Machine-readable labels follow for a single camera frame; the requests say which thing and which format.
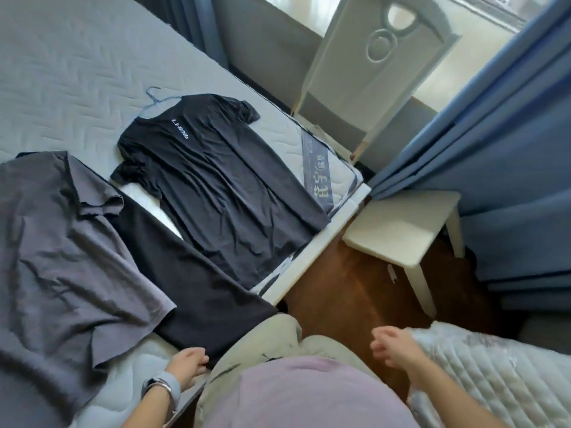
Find white bed frame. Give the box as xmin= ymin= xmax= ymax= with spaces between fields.
xmin=176 ymin=182 xmax=372 ymax=428

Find beige trousers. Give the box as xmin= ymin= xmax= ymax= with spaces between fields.
xmin=194 ymin=313 xmax=381 ymax=428

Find person's right hand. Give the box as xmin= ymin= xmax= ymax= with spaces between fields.
xmin=370 ymin=325 xmax=430 ymax=373

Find grey smartwatch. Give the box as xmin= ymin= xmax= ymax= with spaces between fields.
xmin=141 ymin=371 xmax=182 ymax=420

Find grey mattress label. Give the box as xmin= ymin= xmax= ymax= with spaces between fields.
xmin=301 ymin=128 xmax=341 ymax=215

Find black printed t-shirt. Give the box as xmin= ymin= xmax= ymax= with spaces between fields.
xmin=110 ymin=94 xmax=332 ymax=290

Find narrow blue curtain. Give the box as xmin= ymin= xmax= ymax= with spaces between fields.
xmin=129 ymin=0 xmax=231 ymax=70

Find person's left hand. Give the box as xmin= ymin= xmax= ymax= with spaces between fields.
xmin=165 ymin=347 xmax=211 ymax=391

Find person's left forearm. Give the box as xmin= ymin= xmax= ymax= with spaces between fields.
xmin=128 ymin=388 xmax=179 ymax=428

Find blue clothes hanger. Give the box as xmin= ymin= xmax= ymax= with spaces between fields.
xmin=136 ymin=86 xmax=183 ymax=122

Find white chair with ring backrest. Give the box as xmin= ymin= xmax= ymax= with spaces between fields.
xmin=292 ymin=0 xmax=463 ymax=163

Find grey polo shirt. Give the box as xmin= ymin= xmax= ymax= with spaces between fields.
xmin=0 ymin=150 xmax=177 ymax=428

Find plain black t-shirt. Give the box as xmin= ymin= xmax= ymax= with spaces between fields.
xmin=107 ymin=202 xmax=279 ymax=367

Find plastic-wrapped quilted pad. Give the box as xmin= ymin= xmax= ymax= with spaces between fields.
xmin=406 ymin=321 xmax=571 ymax=428

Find grey quilted mattress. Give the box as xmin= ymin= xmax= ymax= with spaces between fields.
xmin=0 ymin=0 xmax=364 ymax=428

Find pink shirt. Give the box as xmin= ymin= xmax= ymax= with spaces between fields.
xmin=213 ymin=355 xmax=421 ymax=428

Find white stool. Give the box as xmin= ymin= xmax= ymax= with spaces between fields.
xmin=342 ymin=190 xmax=466 ymax=318

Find wide blue curtain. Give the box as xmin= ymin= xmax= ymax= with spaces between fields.
xmin=369 ymin=0 xmax=571 ymax=313

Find person's right forearm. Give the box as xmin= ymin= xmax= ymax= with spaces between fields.
xmin=408 ymin=354 xmax=510 ymax=428

